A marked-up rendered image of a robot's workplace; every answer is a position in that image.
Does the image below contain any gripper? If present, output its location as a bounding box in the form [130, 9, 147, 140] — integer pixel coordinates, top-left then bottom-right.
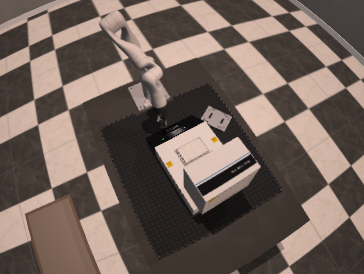
[153, 103, 168, 126]

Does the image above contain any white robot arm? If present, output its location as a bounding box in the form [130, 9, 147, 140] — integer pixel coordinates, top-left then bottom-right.
[99, 10, 167, 108]

